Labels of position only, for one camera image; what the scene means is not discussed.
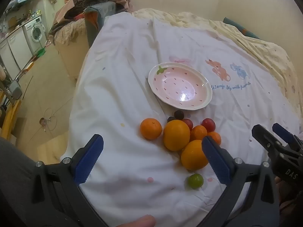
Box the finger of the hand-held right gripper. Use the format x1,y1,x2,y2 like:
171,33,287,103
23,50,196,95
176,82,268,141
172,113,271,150
272,123,303,148
251,124,286,158

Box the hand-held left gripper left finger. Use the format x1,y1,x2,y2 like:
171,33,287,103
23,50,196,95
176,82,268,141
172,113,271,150
31,134,112,227

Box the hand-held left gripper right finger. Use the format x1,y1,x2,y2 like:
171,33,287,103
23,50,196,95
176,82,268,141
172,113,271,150
196,136,280,227

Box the large orange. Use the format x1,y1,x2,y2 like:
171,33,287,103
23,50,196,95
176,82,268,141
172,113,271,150
180,140,210,171
163,120,191,152

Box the small tangerine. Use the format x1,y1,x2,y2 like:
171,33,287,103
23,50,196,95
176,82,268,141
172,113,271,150
190,125,208,142
208,131,222,146
140,118,162,140

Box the red cherry tomato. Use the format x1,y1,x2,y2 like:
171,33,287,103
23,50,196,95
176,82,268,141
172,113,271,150
201,118,216,132
182,119,194,131

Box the pink strawberry-pattern plate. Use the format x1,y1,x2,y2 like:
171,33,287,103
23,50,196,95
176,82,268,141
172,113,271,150
148,62,213,111

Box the person's right hand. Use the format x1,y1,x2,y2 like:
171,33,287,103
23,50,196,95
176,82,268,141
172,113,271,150
275,177,300,208

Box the person's left hand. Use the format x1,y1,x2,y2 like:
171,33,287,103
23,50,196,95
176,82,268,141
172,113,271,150
116,214,157,227

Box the green lime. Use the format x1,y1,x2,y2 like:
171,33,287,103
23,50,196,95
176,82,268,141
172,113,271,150
188,173,204,190

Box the white printed blanket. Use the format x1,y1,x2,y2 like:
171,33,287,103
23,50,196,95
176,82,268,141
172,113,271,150
60,12,301,227

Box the cream floral quilt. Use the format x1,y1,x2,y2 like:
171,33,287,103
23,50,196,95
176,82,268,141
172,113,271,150
131,8,301,114

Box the grey rounded square object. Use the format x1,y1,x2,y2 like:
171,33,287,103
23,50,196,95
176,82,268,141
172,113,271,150
9,80,22,100

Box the teal pillow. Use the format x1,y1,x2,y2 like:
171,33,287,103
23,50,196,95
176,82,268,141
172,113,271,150
223,17,261,40

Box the cream cabinet with lace cloth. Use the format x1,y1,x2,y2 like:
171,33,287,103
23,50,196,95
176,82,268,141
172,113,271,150
48,18,91,79

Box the white kitchen cabinets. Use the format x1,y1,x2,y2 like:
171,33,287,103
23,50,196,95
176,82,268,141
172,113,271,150
0,30,32,76

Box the white washing machine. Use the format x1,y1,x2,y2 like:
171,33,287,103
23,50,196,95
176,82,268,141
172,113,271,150
22,14,48,55

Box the pile of dark clothes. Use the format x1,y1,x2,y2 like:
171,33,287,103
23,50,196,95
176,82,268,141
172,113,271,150
64,0,130,20

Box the thin wire loop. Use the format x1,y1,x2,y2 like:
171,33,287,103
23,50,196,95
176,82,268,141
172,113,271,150
39,107,58,131

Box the yellow frame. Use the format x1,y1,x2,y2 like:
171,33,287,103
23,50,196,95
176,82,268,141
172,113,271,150
0,99,22,140

